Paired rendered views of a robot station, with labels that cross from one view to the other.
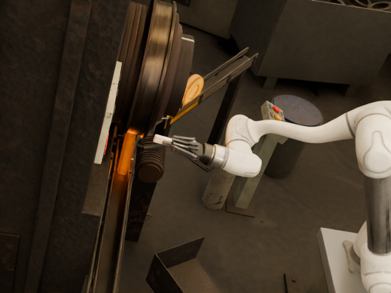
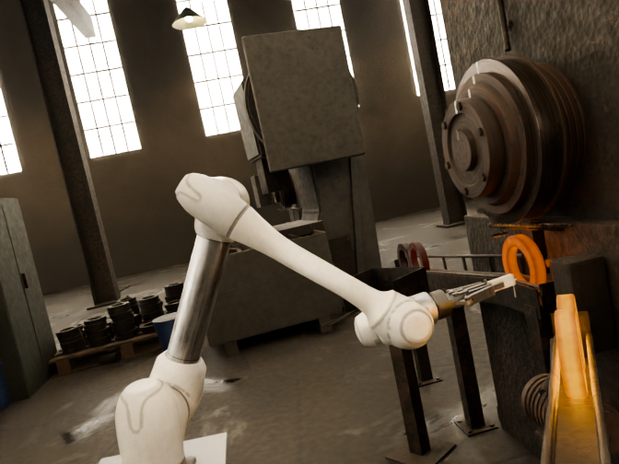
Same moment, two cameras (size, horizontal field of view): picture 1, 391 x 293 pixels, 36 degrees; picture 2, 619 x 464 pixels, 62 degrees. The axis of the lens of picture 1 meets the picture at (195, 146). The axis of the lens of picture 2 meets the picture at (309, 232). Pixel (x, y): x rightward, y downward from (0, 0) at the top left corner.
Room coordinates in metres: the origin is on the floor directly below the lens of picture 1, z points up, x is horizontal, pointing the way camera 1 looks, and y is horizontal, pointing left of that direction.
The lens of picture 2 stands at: (3.25, -0.23, 1.11)
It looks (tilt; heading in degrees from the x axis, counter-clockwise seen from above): 5 degrees down; 185
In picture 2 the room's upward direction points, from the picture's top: 12 degrees counter-clockwise
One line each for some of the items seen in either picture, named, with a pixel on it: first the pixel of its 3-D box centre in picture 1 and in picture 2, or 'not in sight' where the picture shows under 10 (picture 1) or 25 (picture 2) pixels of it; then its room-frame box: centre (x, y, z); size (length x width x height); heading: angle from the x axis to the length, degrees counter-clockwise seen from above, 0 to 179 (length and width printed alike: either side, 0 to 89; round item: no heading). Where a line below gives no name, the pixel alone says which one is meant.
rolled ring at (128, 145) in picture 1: (127, 150); (522, 265); (1.73, 0.24, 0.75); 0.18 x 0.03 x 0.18; 11
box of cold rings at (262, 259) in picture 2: not in sight; (262, 284); (-0.81, -1.03, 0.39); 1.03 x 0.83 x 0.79; 106
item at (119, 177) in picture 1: (121, 165); not in sight; (1.75, 0.24, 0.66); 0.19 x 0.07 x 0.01; 12
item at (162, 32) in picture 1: (149, 68); (501, 142); (1.73, 0.23, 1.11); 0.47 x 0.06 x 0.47; 12
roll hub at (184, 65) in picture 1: (177, 75); (469, 148); (1.75, 0.14, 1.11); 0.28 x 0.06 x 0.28; 12
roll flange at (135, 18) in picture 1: (125, 63); (527, 136); (1.71, 0.31, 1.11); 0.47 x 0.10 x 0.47; 12
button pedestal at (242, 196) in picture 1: (258, 161); not in sight; (2.55, -0.34, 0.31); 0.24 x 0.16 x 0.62; 12
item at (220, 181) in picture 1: (226, 167); not in sight; (2.48, -0.19, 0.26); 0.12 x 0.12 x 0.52
